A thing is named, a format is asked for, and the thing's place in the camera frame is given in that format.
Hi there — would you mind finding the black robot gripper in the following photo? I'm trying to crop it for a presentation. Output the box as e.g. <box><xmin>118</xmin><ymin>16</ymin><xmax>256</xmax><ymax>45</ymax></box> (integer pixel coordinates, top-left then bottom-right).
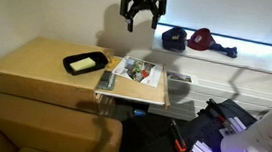
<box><xmin>117</xmin><ymin>0</ymin><xmax>168</xmax><ymax>37</ymax></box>

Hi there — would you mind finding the wooden sliding tray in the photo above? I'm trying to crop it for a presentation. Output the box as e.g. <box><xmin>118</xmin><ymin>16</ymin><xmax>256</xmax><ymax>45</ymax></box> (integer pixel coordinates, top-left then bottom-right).
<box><xmin>92</xmin><ymin>53</ymin><xmax>176</xmax><ymax>111</ymax></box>

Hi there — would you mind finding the navy blue baseball cap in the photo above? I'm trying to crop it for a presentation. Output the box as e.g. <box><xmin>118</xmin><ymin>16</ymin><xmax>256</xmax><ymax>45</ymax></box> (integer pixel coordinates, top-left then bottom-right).
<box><xmin>160</xmin><ymin>25</ymin><xmax>189</xmax><ymax>53</ymax></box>

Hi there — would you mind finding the colourful printed magazine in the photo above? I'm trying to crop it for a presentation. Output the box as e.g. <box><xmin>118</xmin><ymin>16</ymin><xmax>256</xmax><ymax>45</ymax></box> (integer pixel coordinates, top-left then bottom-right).
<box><xmin>110</xmin><ymin>54</ymin><xmax>165</xmax><ymax>88</ymax></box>

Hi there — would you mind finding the small yellow paper piece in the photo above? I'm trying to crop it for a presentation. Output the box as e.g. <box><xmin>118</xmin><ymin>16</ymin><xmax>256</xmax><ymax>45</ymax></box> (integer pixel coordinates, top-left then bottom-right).
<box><xmin>107</xmin><ymin>57</ymin><xmax>119</xmax><ymax>69</ymax></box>

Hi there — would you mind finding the black plastic dish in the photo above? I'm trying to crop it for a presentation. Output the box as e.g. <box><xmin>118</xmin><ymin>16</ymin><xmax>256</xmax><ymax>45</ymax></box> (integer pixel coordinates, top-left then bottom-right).
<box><xmin>61</xmin><ymin>47</ymin><xmax>110</xmax><ymax>79</ymax></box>

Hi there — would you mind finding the maroon baseball cap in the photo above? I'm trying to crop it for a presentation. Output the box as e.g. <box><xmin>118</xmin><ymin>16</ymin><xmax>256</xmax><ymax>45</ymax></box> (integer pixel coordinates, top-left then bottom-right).
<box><xmin>186</xmin><ymin>26</ymin><xmax>218</xmax><ymax>53</ymax></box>

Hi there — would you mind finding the small printed photo card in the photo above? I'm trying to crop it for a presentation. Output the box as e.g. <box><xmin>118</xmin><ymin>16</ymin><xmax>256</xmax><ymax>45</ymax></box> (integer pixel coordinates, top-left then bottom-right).
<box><xmin>166</xmin><ymin>70</ymin><xmax>200</xmax><ymax>85</ymax></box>

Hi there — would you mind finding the dark green booklet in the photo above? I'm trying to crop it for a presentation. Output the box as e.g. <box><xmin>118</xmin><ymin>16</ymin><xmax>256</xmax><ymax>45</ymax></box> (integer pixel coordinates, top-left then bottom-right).
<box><xmin>96</xmin><ymin>69</ymin><xmax>118</xmax><ymax>92</ymax></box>

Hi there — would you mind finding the yellow sponge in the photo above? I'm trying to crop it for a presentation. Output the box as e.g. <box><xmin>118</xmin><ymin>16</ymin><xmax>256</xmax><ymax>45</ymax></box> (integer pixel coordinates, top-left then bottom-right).
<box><xmin>68</xmin><ymin>55</ymin><xmax>98</xmax><ymax>75</ymax></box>

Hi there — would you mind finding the white window blind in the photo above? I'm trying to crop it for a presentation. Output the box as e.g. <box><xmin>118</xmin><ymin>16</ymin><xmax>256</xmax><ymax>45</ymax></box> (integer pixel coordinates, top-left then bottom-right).
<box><xmin>156</xmin><ymin>0</ymin><xmax>272</xmax><ymax>49</ymax></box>

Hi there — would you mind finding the dark blue cloth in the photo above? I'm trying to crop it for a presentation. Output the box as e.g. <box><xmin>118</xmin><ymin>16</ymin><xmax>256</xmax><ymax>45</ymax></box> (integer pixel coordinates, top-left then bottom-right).
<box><xmin>209</xmin><ymin>42</ymin><xmax>239</xmax><ymax>60</ymax></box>

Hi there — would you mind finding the white windowsill heater cover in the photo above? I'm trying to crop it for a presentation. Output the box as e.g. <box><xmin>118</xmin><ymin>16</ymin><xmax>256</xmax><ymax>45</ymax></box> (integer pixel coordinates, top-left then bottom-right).
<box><xmin>144</xmin><ymin>23</ymin><xmax>272</xmax><ymax>129</ymax></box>

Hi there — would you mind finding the light wooden cabinet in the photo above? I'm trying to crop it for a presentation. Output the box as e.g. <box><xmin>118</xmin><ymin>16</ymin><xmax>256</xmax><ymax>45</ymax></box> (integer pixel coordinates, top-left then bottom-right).
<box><xmin>0</xmin><ymin>33</ymin><xmax>117</xmax><ymax>116</ymax></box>

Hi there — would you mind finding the black red hand tool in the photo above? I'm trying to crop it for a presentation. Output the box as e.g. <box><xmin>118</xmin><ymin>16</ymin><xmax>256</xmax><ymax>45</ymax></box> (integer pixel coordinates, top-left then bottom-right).
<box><xmin>203</xmin><ymin>98</ymin><xmax>238</xmax><ymax>134</ymax></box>

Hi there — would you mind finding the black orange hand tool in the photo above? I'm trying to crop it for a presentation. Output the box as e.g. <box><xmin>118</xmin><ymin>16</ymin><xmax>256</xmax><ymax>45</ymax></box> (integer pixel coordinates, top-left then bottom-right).
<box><xmin>167</xmin><ymin>119</ymin><xmax>191</xmax><ymax>152</ymax></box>

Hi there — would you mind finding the black perforated mounting board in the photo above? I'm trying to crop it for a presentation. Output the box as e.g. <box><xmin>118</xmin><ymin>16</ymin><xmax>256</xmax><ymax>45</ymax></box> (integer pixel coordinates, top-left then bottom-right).
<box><xmin>168</xmin><ymin>93</ymin><xmax>260</xmax><ymax>152</ymax></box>

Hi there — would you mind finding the brown leather sofa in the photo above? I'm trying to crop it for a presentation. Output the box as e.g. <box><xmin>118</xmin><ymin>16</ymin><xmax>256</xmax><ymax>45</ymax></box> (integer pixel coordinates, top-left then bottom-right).
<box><xmin>0</xmin><ymin>90</ymin><xmax>126</xmax><ymax>152</ymax></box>

